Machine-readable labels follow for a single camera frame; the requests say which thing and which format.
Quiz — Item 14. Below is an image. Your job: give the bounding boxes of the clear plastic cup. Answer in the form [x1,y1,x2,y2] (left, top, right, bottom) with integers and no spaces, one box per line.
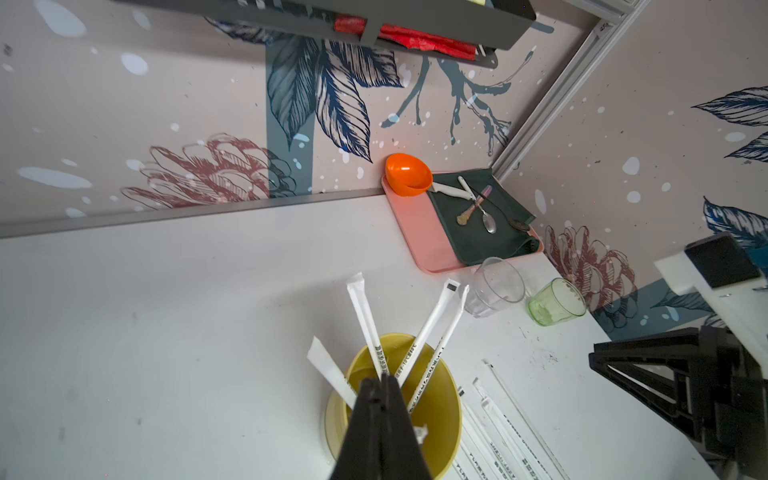
[464,257,527,318]

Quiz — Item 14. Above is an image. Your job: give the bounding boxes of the eleventh straw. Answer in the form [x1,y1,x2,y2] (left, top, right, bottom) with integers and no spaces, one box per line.
[482,359,570,479]

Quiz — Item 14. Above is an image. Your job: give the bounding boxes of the white handle knife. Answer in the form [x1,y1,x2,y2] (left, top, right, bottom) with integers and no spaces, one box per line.
[429,182,474,201]

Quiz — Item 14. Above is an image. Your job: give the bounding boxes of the green mat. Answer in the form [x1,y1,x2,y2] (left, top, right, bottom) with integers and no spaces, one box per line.
[428,169,542,266]

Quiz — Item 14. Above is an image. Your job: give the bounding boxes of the yellow straw cup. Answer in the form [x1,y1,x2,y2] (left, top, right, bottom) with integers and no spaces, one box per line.
[325,333,462,479]

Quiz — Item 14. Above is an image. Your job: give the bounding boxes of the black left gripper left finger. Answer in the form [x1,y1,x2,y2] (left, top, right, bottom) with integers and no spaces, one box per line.
[330,379,383,480]

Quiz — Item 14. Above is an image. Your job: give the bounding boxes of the Chuba cassava chips bag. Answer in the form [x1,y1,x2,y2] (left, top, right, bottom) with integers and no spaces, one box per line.
[333,1,496,61]

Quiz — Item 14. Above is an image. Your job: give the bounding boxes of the black wall basket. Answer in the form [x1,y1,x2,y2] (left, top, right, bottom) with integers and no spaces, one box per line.
[135,0,537,68]

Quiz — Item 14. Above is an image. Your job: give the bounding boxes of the orange bowl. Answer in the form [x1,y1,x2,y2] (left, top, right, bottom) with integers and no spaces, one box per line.
[385,153,433,197]

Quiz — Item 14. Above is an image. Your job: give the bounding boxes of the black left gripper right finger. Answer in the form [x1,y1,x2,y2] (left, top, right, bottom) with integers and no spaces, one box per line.
[381,375,432,480]

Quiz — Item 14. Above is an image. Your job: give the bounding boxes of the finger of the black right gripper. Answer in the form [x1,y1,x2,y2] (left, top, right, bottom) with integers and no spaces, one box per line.
[590,359,701,438]
[589,327,699,374]

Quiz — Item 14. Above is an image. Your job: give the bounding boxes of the wooden spoon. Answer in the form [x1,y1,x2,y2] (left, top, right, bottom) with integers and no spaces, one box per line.
[456,185,493,226]

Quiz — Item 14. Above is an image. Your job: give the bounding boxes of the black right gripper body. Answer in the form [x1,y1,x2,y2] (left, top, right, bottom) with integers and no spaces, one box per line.
[690,327,767,479]

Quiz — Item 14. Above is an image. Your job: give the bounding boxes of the pink tray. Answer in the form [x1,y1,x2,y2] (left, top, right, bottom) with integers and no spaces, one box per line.
[382,168,544,274]

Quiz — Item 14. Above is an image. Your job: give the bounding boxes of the bundle wrapped straws in cup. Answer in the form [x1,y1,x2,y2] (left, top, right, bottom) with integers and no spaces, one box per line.
[307,273,468,452]

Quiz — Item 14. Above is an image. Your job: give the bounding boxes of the metal spoon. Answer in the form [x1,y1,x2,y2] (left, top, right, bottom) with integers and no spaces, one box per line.
[458,176,497,234]

